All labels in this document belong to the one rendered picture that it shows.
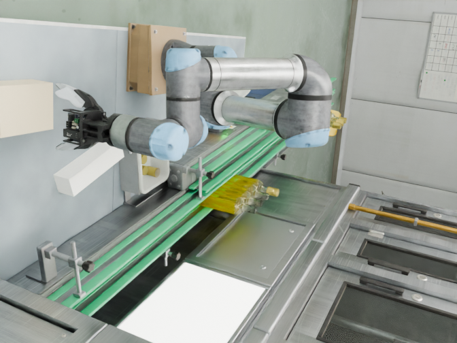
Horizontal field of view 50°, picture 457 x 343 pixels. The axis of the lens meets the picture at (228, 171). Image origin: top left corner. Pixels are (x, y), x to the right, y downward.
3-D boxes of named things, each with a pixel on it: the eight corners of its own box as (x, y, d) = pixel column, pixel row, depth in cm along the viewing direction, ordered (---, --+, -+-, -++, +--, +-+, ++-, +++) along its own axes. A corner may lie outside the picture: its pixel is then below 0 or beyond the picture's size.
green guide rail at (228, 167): (188, 188, 187) (206, 193, 184) (188, 186, 187) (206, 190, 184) (324, 88, 330) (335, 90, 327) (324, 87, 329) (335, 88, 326)
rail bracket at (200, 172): (181, 196, 184) (211, 203, 179) (181, 154, 177) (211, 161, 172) (186, 192, 186) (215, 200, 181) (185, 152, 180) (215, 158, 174)
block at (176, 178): (166, 188, 186) (181, 191, 183) (165, 165, 182) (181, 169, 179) (171, 184, 189) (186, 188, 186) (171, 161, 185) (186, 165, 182)
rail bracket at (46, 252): (26, 281, 135) (89, 307, 126) (17, 229, 128) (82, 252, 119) (40, 272, 139) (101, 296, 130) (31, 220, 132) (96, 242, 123)
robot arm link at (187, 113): (211, 98, 110) (185, 103, 101) (210, 147, 113) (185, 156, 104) (181, 96, 114) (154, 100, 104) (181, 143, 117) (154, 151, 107)
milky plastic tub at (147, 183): (122, 190, 171) (141, 196, 168) (117, 131, 162) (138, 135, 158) (150, 173, 185) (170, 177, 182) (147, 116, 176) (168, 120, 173)
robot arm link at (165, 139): (190, 158, 103) (168, 167, 96) (148, 149, 108) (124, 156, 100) (193, 122, 101) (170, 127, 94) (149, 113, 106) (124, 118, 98)
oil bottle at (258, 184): (213, 186, 208) (259, 198, 199) (213, 174, 206) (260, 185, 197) (219, 182, 213) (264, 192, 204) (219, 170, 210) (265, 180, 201)
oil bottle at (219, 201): (192, 203, 194) (241, 216, 185) (192, 191, 191) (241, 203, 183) (199, 198, 198) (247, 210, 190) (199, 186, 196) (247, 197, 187)
